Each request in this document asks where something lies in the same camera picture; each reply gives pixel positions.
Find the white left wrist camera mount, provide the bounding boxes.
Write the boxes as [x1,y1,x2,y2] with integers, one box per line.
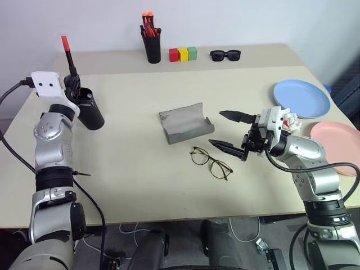
[30,71,81,119]

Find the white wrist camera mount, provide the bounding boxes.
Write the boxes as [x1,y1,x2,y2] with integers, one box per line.
[258,106,291,142]
[30,71,81,119]

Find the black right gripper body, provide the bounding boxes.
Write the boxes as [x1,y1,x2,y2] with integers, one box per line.
[241,114,273,155]

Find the thin-framed clear eyeglasses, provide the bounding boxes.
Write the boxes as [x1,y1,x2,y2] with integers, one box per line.
[189,146,234,182]

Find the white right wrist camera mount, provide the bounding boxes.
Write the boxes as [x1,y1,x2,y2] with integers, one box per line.
[258,106,291,142]

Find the pink plate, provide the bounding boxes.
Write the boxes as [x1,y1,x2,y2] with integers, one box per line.
[309,121,360,178]

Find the black mesh pen holder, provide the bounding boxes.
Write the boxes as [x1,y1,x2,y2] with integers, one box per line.
[141,31,162,64]

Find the grey open glasses case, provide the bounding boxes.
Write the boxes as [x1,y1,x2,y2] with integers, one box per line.
[159,102,215,146]

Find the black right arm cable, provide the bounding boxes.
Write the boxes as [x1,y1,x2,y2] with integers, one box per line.
[264,150,360,204]

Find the dark ribbed chair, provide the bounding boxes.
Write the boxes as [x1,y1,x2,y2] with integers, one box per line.
[328,52,360,125]

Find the black cylindrical cup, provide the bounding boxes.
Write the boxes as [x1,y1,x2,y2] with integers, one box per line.
[76,87,105,131]

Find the black marker with red cap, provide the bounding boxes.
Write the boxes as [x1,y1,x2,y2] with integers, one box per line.
[61,35,78,82]

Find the black sunglasses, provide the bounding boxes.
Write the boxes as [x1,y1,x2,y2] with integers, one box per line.
[209,49,242,62]

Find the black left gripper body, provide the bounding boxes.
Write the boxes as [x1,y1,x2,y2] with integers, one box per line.
[65,84,83,103]

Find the white floor cable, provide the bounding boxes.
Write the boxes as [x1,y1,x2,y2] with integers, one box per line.
[228,215,261,243]
[118,223,159,240]

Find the metal floor bracket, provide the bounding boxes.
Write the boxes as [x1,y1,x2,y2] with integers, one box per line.
[255,237,271,254]

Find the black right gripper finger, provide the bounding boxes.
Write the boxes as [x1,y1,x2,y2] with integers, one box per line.
[208,138,250,162]
[219,110,258,124]

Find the blue plate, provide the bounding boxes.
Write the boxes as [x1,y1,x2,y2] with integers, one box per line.
[272,79,331,120]

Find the crumpled white paper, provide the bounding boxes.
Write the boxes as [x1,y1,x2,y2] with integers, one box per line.
[281,108,303,133]

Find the dark grey rounded shape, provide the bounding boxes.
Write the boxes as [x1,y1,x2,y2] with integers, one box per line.
[127,224,170,270]
[200,219,246,270]

